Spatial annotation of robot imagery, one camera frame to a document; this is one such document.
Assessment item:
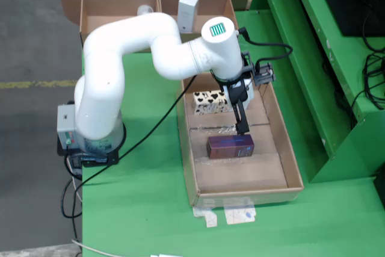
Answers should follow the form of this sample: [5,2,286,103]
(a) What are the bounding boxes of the white torn paper label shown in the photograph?
[192,205,219,228]
[224,202,258,225]

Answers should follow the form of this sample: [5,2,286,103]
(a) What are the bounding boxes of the long black camera cable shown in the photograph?
[72,75,198,190]

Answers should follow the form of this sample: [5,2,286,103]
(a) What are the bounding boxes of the cow print hand cream box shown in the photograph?
[192,89,251,116]

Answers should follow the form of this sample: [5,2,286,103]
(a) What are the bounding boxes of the tall white carton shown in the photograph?
[177,0,200,34]

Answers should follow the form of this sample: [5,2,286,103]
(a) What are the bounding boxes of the white bottle with teal label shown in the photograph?
[137,4,153,17]

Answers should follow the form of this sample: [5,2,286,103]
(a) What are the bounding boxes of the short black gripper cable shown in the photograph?
[237,26,294,68]

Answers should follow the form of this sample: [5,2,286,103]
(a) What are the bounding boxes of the green metal stepped rack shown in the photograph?
[249,0,385,184]

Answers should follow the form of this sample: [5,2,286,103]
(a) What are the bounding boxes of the white cable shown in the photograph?
[71,238,121,257]

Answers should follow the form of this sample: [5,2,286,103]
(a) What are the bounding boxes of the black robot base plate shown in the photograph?
[57,141,120,168]

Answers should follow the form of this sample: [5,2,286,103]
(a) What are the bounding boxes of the shallow cardboard tray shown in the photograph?
[176,70,304,208]

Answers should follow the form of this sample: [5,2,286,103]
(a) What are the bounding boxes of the black power cables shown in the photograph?
[61,154,84,218]

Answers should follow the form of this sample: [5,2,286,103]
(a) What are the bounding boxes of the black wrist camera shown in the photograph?
[254,61,276,87]

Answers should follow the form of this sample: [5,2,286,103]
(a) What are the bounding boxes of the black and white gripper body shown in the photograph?
[213,70,254,110]

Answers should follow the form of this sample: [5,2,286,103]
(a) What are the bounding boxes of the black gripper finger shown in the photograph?
[232,100,250,135]

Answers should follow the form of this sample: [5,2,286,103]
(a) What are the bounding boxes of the dark maroon purple box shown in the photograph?
[206,134,255,160]

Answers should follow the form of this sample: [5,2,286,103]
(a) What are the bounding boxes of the grey robot control box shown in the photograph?
[57,104,84,151]

